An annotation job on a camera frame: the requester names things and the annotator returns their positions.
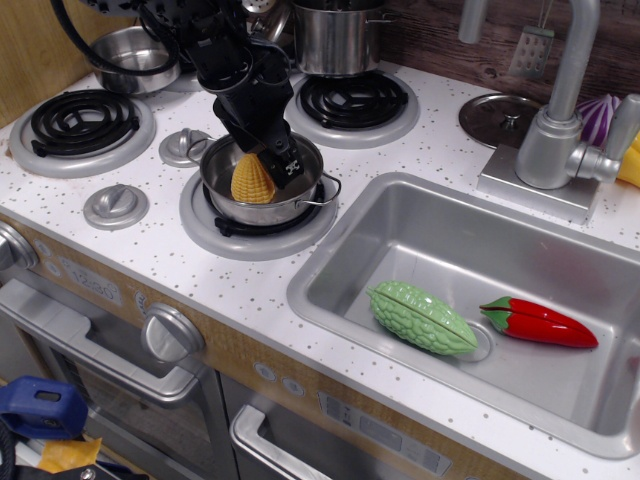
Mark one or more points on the yellow tape piece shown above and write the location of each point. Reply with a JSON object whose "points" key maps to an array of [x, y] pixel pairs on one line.
{"points": [[63, 455]]}

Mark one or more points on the small steel bowl pot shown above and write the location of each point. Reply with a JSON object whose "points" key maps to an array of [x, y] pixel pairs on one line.
{"points": [[133, 49]]}

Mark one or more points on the grey stove knob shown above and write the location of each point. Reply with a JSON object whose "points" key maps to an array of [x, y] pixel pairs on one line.
{"points": [[184, 149], [115, 207]]}

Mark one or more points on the steel slotted ladle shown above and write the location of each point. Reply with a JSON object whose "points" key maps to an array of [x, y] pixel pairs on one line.
{"points": [[258, 7]]}

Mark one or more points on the silver oven dial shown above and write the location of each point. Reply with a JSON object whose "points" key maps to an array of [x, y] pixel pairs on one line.
{"points": [[168, 335], [15, 250]]}

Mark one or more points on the grey stove knob middle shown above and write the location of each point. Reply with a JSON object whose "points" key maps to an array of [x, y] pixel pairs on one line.
{"points": [[184, 149]]}

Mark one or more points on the purple toy onion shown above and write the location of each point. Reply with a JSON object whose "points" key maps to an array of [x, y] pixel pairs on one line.
{"points": [[597, 115]]}

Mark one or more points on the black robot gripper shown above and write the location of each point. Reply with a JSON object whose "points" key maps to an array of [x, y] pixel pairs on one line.
{"points": [[250, 79]]}

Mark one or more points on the green toy bitter gourd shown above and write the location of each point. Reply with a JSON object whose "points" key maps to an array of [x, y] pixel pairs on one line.
{"points": [[420, 318]]}

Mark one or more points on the grey toy sink basin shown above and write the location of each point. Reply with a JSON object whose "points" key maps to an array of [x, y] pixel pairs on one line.
{"points": [[469, 252]]}

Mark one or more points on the grey toy faucet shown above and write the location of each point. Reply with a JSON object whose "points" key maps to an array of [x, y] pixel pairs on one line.
{"points": [[554, 171]]}

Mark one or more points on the steel pot lid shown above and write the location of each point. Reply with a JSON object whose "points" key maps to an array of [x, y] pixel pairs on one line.
{"points": [[498, 119]]}

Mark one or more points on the red toy chili pepper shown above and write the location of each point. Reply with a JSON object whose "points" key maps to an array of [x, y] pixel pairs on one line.
{"points": [[526, 320]]}

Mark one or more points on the yellow toy corn cob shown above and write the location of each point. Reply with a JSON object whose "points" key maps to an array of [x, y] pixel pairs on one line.
{"points": [[250, 182]]}

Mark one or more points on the tall steel stock pot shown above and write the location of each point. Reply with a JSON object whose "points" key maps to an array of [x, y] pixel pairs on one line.
{"points": [[338, 38]]}

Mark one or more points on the front left black burner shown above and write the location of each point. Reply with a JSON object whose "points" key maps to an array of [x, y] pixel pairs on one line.
{"points": [[81, 133]]}

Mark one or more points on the yellow toy vegetable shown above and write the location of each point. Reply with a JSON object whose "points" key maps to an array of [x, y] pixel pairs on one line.
{"points": [[630, 168]]}

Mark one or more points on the front right black burner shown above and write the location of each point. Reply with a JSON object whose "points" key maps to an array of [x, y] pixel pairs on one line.
{"points": [[260, 244]]}

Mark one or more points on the silver oven dial left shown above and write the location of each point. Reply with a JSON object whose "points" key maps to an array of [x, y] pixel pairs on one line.
{"points": [[15, 250]]}

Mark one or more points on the grey dishwasher door handle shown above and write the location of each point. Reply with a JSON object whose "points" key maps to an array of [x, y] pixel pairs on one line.
{"points": [[244, 432]]}

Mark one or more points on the grey oven door handle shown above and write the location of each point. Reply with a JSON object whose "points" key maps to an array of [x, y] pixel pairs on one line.
{"points": [[66, 331]]}

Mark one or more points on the back right black burner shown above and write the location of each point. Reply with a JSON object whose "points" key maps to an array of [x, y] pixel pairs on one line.
{"points": [[358, 112]]}

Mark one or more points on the blue clamp tool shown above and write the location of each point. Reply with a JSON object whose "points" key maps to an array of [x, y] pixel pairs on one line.
{"points": [[39, 408]]}

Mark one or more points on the steel pan with handles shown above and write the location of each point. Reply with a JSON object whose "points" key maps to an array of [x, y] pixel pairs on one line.
{"points": [[216, 169]]}

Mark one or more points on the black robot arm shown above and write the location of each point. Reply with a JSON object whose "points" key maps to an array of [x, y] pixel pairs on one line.
{"points": [[176, 24]]}

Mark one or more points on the grey stove knob lower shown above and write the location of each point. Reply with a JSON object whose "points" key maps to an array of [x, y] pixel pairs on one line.
{"points": [[115, 207]]}

